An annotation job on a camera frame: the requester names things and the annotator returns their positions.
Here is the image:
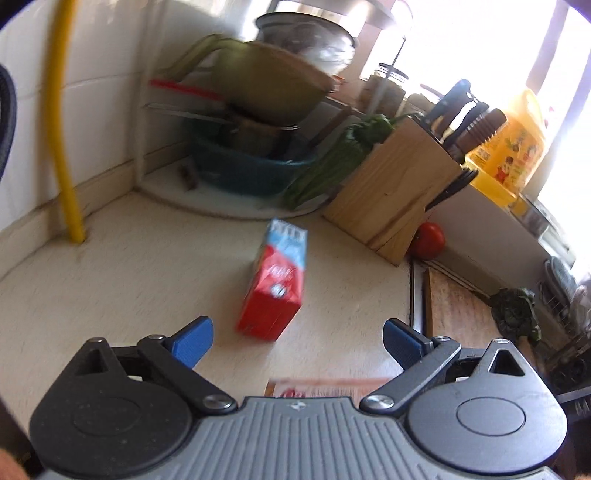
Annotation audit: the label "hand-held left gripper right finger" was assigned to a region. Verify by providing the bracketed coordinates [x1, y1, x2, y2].
[359, 318, 539, 415]

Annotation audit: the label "steel pot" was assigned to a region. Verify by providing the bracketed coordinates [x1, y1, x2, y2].
[144, 103, 297, 161]

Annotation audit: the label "brown handle knife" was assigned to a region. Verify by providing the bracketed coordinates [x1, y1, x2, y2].
[455, 108, 509, 161]

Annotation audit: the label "metal bowl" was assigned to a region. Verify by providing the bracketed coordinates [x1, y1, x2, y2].
[255, 11, 359, 75]

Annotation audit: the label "black cable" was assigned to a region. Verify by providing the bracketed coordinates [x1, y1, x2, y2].
[0, 65, 18, 172]

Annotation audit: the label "yellow pipe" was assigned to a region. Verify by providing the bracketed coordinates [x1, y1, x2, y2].
[43, 0, 87, 244]

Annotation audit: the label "teal plastic basket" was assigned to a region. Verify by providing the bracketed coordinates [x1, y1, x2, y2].
[191, 134, 318, 198]

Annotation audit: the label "glass jar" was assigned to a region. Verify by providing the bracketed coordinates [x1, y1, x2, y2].
[359, 61, 410, 117]

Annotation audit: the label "red handle utensil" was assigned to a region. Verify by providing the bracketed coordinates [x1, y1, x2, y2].
[149, 78, 223, 101]

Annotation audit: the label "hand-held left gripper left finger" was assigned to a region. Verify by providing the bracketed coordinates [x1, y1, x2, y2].
[73, 316, 237, 415]

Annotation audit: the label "black handle scissors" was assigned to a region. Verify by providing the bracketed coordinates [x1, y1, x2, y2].
[425, 168, 479, 214]

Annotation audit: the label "black handle knife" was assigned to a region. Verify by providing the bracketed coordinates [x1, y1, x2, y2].
[422, 79, 472, 131]
[450, 99, 491, 141]

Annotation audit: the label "red tomato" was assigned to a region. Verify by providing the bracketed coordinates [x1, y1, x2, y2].
[410, 222, 447, 260]

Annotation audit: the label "yellow oil bottle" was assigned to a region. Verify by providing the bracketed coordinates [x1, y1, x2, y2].
[464, 89, 551, 207]

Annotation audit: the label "green leafy vegetable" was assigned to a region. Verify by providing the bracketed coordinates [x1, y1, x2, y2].
[283, 113, 413, 209]

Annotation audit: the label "red and blue carton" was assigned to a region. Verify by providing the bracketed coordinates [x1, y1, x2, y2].
[235, 218, 308, 342]

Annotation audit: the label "metal dish rack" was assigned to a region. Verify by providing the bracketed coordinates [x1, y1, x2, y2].
[539, 255, 591, 372]

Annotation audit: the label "dark green vegetable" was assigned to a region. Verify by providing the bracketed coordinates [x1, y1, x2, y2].
[489, 286, 544, 345]

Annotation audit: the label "red white cardboard box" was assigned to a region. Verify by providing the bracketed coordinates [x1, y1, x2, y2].
[267, 377, 403, 400]

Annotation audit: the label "wooden knife block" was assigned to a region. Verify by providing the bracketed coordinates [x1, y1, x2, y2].
[322, 115, 465, 268]

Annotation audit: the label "wooden cutting board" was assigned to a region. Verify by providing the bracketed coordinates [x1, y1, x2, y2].
[424, 268, 537, 371]

